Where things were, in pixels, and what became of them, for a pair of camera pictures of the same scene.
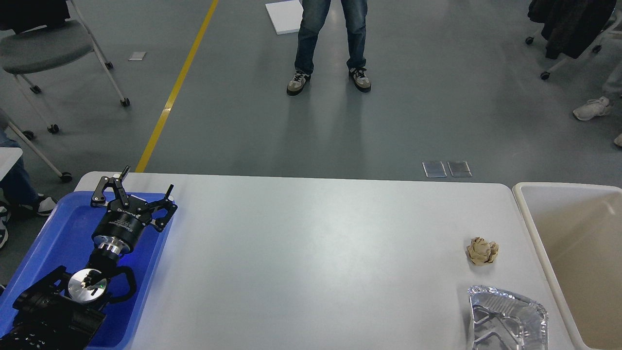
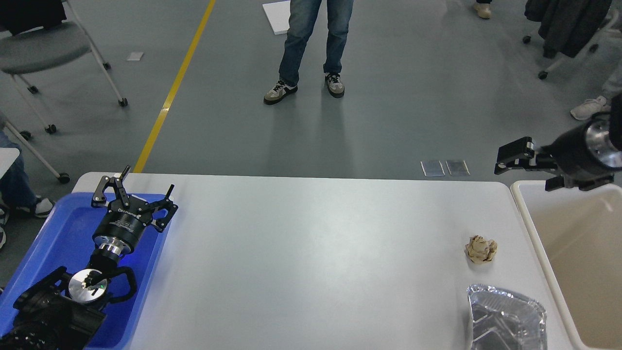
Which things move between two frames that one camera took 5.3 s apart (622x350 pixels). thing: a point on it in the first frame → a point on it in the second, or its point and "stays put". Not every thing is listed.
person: x=315 y=14 → x=302 y=20
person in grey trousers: x=612 y=91 stays put
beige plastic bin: x=576 y=230 stays put
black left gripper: x=119 y=229 stays put
